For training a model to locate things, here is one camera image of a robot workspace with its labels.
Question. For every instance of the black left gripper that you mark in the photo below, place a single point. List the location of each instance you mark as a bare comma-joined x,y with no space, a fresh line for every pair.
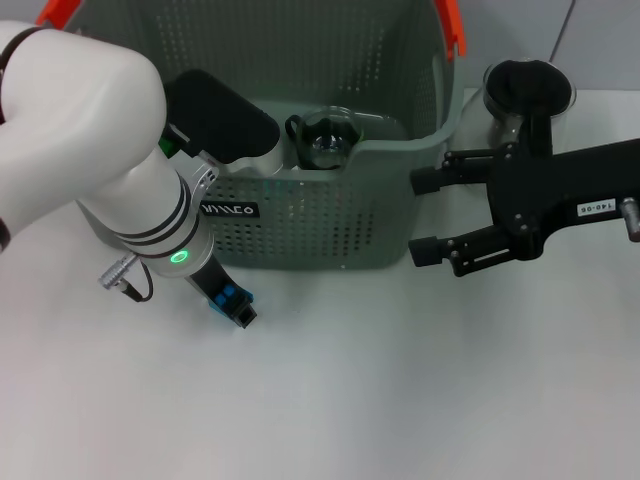
210,280

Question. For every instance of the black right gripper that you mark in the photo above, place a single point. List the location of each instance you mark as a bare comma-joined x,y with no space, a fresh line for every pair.
540,195

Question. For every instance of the blue square toy tile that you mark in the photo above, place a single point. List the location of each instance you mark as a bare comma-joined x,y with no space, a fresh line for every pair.
227,291

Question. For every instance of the glass teacup black base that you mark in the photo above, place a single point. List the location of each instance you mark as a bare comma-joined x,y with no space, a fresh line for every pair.
327,145

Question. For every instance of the green toy brick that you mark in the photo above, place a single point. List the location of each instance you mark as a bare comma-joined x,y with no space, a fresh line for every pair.
167,146

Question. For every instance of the grey perforated storage bin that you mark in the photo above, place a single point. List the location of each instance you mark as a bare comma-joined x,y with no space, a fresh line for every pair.
350,225

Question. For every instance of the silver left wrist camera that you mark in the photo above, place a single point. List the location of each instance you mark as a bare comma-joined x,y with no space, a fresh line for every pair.
220,120

